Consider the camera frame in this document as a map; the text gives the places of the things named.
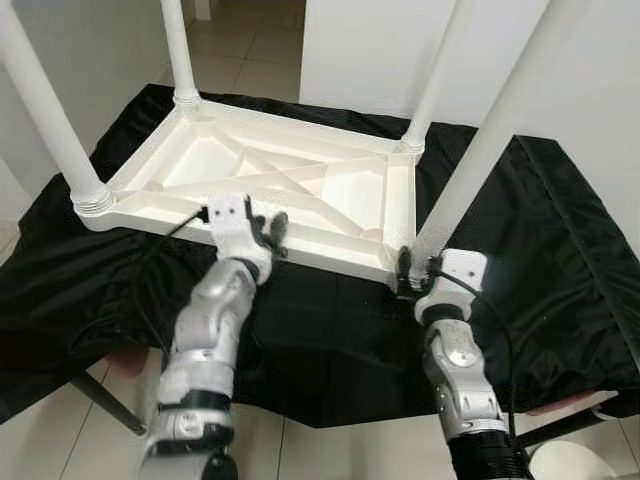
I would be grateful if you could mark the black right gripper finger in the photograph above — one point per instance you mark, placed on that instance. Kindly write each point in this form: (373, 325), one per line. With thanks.
(404, 266)

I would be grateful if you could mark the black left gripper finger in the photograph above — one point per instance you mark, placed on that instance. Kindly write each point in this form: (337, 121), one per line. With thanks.
(260, 226)
(278, 230)

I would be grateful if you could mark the white plastic table top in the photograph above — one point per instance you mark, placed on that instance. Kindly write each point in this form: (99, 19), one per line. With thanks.
(200, 160)

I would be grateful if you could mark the white plastic table leg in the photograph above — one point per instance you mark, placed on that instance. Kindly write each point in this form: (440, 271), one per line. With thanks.
(178, 50)
(45, 110)
(495, 130)
(432, 80)

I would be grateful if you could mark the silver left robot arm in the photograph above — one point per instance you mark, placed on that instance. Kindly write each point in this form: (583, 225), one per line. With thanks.
(205, 330)

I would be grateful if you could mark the black cloth table cover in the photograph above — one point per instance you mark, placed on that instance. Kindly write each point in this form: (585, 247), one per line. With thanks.
(570, 300)

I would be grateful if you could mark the white round base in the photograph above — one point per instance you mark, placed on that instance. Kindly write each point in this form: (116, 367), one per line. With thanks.
(570, 462)

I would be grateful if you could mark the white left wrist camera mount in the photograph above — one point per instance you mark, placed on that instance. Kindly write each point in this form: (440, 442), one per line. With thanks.
(232, 225)

